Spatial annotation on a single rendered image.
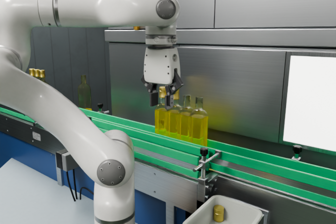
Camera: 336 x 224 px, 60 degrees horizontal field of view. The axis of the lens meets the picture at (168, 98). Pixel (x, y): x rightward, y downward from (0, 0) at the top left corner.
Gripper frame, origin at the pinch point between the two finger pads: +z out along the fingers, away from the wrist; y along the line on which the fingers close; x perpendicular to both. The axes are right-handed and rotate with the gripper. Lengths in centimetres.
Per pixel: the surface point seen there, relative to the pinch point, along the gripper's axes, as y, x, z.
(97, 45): 222, -160, -5
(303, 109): -29, -42, 7
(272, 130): -19.3, -42.0, 16.4
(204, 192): -6.9, -14.5, 33.6
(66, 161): 61, -7, 38
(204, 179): -6.9, -14.3, 28.5
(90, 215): 48, -8, 61
